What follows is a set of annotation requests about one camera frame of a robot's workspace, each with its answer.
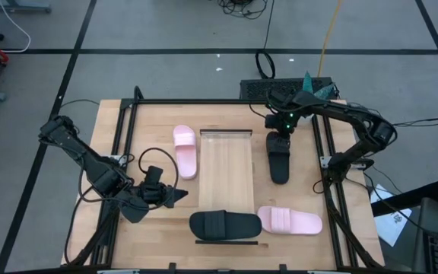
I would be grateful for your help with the green plant in white pot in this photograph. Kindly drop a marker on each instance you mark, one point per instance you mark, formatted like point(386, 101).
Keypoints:
point(308, 81)

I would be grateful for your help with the grey desk foot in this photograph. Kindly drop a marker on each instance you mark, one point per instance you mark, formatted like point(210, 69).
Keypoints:
point(17, 7)

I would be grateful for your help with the black table beam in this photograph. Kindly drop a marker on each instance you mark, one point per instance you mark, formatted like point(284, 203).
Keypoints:
point(405, 198)

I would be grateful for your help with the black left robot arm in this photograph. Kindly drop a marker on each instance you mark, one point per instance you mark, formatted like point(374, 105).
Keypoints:
point(89, 163)

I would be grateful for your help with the black table clamp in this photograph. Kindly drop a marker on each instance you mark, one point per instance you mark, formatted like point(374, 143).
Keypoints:
point(172, 267)
point(283, 267)

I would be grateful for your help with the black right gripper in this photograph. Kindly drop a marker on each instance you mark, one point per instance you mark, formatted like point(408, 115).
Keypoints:
point(281, 122)

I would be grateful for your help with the grey laptop with black keyboard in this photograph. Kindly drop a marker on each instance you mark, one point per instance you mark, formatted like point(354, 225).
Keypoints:
point(432, 220)

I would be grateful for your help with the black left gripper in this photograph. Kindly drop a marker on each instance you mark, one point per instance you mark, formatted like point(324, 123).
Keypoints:
point(154, 192)

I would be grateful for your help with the black slide sandal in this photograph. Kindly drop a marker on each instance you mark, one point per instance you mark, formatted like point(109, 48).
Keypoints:
point(226, 225)
point(280, 167)

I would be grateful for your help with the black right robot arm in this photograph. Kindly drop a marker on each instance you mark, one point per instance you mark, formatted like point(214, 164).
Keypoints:
point(356, 114)

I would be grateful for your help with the white paper sheet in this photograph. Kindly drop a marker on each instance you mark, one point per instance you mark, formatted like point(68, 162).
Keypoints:
point(392, 228)

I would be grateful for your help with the black aluminium table frame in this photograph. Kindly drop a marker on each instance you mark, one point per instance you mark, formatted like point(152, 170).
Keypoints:
point(204, 101)

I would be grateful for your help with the wooden shelf with black rails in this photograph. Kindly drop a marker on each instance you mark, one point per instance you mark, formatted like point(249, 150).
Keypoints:
point(224, 171)

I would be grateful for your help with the pink slide sandal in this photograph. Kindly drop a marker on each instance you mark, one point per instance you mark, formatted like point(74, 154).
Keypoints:
point(185, 152)
point(291, 220)

